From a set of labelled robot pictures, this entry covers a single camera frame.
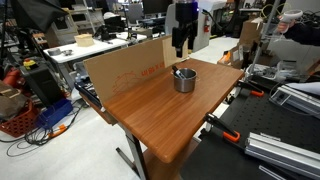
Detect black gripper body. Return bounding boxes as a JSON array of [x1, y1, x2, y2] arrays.
[[171, 1, 200, 38]]

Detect black white Expo marker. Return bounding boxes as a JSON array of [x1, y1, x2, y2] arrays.
[[171, 65, 185, 80]]

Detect white VR controller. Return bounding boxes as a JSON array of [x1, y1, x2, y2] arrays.
[[279, 8, 304, 25]]

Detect black sleeved forearm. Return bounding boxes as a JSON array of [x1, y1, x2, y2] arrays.
[[284, 22, 320, 47]]

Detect stainless steel cup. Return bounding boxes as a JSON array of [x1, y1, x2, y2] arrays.
[[172, 67, 199, 94]]

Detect operator hand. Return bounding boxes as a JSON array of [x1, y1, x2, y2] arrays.
[[277, 19, 297, 35]]

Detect white cabinet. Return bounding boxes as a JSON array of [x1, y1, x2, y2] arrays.
[[164, 0, 220, 53]]

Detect red fire extinguisher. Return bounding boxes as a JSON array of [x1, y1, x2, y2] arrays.
[[203, 14, 211, 34]]

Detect black computer monitor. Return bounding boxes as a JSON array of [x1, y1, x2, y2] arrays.
[[142, 0, 173, 15]]

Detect brown cardboard box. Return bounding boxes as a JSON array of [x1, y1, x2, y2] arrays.
[[237, 16, 265, 48]]

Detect brown cardboard board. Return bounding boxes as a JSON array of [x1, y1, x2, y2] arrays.
[[82, 37, 167, 105]]

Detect silver aluminium pole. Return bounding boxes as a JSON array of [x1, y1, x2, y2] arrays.
[[247, 0, 282, 80]]

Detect black orange bar clamp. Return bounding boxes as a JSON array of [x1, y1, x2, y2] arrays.
[[203, 112, 242, 144], [237, 80, 266, 99]]

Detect white background table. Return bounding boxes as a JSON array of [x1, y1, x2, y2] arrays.
[[42, 31, 148, 65]]

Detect small wooden box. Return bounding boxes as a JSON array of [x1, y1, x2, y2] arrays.
[[73, 32, 95, 48]]

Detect black perforated breadboard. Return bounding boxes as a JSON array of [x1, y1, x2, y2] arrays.
[[179, 84, 320, 180]]

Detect small metal bowl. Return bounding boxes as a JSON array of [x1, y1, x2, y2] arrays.
[[61, 48, 74, 57]]

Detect grey tape roll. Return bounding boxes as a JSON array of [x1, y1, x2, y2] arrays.
[[47, 47, 63, 57]]

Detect blue plastic bin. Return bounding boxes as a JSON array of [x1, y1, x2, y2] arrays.
[[35, 98, 74, 130]]

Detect black photo umbrella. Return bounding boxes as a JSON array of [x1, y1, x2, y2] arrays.
[[9, 0, 70, 34]]

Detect silver aluminium extrusion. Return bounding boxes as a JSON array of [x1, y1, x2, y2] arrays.
[[244, 131, 320, 180]]

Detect yellow red emergency stop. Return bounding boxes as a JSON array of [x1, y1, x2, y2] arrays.
[[22, 57, 38, 70]]

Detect red plastic basket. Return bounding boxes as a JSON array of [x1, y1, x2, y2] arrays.
[[0, 99, 40, 139]]

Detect brown bag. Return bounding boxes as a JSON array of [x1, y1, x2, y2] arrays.
[[0, 80, 30, 122]]

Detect black floor cables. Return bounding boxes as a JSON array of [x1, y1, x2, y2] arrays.
[[0, 105, 84, 158]]

